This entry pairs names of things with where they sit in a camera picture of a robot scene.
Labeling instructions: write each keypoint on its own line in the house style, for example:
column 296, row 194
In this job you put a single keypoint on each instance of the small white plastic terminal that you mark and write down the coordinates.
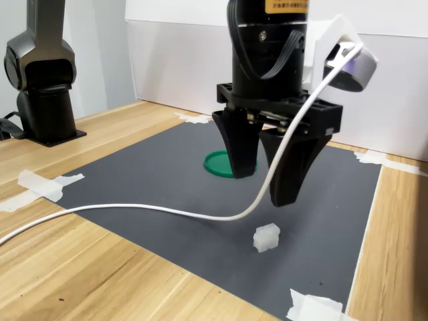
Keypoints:
column 266, row 238

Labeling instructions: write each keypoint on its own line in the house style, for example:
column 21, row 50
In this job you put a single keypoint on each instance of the round green lid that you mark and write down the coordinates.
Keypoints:
column 217, row 164

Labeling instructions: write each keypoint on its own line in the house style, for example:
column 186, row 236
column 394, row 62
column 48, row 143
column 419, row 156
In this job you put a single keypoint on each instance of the white masking tape piece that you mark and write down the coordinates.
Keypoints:
column 314, row 307
column 374, row 158
column 194, row 118
column 50, row 189

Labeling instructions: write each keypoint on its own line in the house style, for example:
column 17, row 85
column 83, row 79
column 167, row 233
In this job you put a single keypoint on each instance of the white partition box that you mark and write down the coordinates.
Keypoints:
column 394, row 117

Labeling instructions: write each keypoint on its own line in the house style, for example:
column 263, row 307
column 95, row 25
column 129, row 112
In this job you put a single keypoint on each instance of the dark grey mat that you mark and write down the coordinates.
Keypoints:
column 167, row 187

